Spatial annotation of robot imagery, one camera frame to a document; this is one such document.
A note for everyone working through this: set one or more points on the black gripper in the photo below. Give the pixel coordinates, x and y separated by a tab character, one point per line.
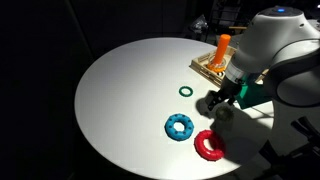
230	89

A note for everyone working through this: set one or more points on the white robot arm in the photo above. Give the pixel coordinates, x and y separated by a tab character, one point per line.
276	43

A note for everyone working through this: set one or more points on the orange rod on striped base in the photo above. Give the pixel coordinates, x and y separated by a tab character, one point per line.
221	50

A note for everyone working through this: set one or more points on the wooden tray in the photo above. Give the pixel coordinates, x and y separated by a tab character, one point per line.
203	66

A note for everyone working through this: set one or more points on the grey lounge chair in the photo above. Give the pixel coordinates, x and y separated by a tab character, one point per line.
238	28

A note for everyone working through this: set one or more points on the crumpled plastic bag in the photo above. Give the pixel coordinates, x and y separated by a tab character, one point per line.
200	24

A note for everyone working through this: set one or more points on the black and purple clamp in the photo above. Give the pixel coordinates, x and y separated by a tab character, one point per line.
305	128

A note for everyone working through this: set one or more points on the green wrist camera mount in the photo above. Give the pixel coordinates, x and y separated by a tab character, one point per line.
251	95

